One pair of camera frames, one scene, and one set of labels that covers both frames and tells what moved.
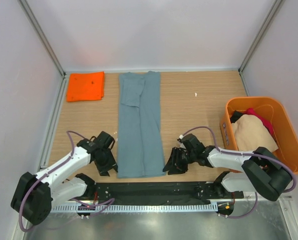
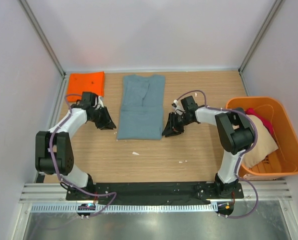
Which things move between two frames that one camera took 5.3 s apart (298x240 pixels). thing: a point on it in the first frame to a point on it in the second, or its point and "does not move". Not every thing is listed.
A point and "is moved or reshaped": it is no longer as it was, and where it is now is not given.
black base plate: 165,193 does not move
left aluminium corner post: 31,15 does not move
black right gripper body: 182,159 to 177,122
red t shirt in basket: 265,122 does not move
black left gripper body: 106,161 to 101,118
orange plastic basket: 290,150 does not move
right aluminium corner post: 275,7 does not move
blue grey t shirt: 140,151 is moved or reshaped
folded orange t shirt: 85,86 does not move
